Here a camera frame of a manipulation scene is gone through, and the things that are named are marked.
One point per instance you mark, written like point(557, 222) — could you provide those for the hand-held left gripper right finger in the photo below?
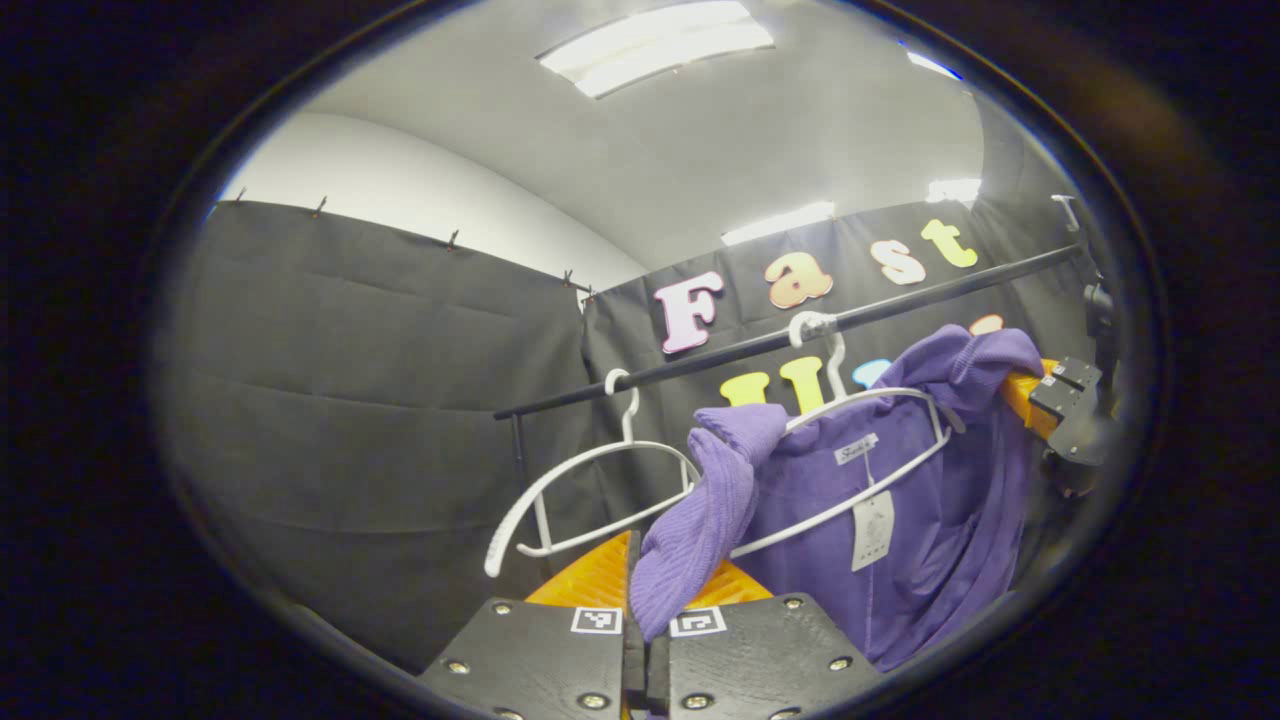
point(760, 660)

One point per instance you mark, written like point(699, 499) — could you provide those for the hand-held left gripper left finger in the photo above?
point(540, 660)

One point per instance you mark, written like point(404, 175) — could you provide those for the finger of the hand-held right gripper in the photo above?
point(1050, 400)
point(1075, 374)

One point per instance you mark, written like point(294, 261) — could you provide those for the purple ribbed jacket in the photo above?
point(950, 520)

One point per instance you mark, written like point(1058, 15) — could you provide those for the white clothes hanger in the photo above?
point(838, 370)
point(519, 518)

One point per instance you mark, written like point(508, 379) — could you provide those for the black clothes rack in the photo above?
point(700, 357)

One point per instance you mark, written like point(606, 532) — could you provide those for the white hook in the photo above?
point(1068, 212)

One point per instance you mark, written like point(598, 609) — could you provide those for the black backdrop cloth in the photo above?
point(350, 400)

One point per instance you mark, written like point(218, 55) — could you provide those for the large ceiling light panel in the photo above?
point(655, 45)

